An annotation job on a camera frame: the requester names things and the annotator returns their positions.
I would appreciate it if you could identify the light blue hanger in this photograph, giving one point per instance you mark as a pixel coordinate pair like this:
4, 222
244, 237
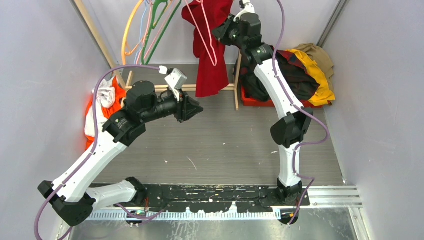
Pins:
144, 25

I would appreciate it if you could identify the green hanger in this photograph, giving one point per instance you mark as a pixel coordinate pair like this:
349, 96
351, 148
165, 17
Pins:
159, 33

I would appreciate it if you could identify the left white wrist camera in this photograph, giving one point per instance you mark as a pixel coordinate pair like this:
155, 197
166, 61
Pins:
175, 80

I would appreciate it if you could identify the orange hanger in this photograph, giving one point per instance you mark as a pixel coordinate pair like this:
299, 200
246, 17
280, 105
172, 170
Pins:
161, 15

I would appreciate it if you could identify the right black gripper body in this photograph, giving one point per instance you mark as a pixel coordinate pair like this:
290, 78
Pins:
230, 34

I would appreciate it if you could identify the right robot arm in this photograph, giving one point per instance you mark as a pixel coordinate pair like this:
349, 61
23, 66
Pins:
288, 132

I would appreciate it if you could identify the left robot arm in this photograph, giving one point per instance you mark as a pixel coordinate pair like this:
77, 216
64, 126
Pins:
71, 196

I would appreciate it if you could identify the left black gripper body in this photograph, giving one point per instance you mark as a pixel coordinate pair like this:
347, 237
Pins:
181, 115

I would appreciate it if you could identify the dark plaid garment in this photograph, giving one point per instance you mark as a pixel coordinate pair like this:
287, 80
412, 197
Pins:
254, 94

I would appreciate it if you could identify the orange and white garment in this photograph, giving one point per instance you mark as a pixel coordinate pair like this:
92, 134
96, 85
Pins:
108, 102

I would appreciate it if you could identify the wooden clothes rack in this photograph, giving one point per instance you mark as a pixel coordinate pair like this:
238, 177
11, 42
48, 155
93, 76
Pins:
126, 84

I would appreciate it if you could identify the tan garment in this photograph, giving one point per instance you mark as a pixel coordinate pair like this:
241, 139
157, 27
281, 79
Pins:
322, 59

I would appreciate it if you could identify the yellow garment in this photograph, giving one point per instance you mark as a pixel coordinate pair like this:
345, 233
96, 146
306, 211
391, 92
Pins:
323, 95

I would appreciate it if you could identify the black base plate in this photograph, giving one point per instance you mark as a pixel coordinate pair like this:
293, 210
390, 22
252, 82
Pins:
207, 199

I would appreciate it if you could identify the red skirt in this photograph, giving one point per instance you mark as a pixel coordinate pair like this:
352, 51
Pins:
206, 15

